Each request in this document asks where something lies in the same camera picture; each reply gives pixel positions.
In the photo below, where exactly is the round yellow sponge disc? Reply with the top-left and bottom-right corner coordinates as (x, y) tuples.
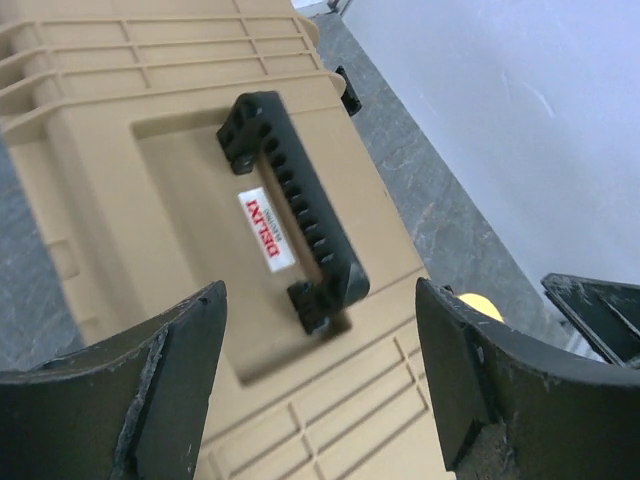
(457, 292), (504, 322)

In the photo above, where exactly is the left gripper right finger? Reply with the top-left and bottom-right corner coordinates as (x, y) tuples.
(415, 278), (639, 479)

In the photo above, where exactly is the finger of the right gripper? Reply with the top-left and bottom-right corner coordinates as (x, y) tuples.
(541, 273), (639, 368)

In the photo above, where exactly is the tan plastic toolbox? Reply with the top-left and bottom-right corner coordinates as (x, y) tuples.
(1, 1), (447, 479)

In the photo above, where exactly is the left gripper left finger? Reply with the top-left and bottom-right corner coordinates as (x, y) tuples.
(1, 281), (227, 479)

